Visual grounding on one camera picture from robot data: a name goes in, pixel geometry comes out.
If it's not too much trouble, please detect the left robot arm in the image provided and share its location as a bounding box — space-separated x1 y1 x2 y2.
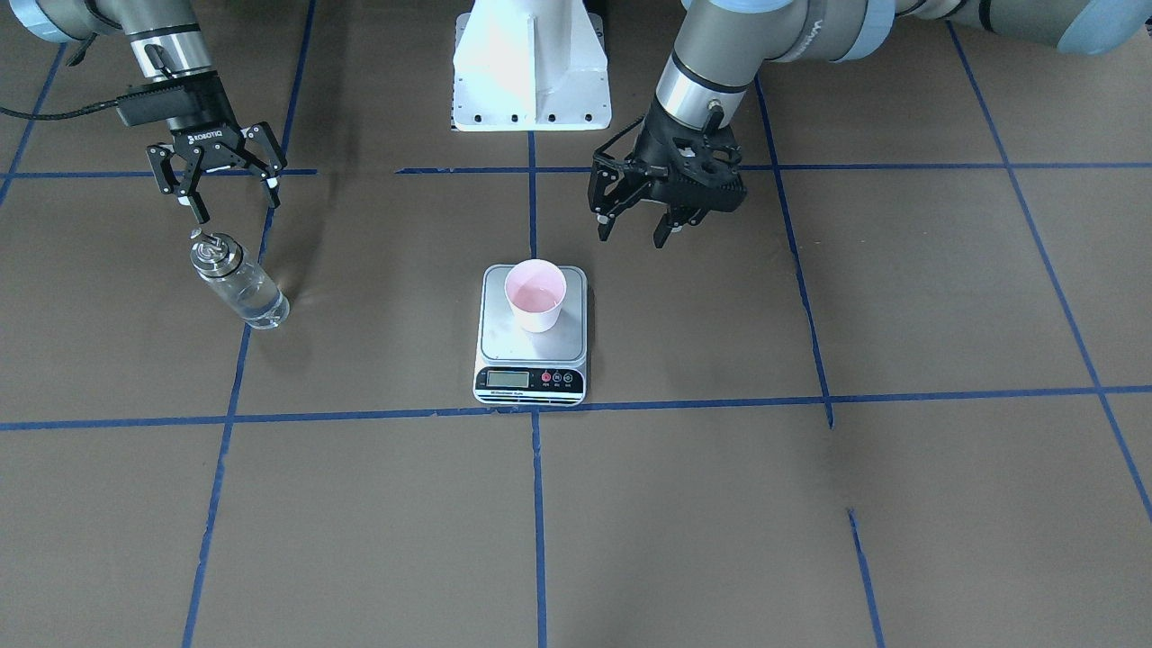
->
588 1 1149 248

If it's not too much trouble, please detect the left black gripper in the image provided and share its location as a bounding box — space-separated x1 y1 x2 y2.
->
589 99 746 249

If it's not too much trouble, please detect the pink plastic cup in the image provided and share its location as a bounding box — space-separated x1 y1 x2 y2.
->
503 259 567 333

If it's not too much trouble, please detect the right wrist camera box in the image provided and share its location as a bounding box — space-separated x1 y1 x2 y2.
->
116 86 194 127

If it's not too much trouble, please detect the glass sauce bottle metal spout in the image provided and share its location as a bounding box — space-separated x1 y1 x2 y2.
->
189 227 291 329

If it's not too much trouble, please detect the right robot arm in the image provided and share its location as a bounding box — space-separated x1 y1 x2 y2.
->
3 1 287 224

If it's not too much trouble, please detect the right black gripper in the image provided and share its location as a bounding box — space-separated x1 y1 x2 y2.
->
147 74 287 225

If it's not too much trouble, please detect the digital kitchen scale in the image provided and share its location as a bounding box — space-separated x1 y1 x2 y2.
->
472 264 589 407

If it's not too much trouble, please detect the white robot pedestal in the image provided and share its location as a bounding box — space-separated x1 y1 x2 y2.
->
450 1 612 131

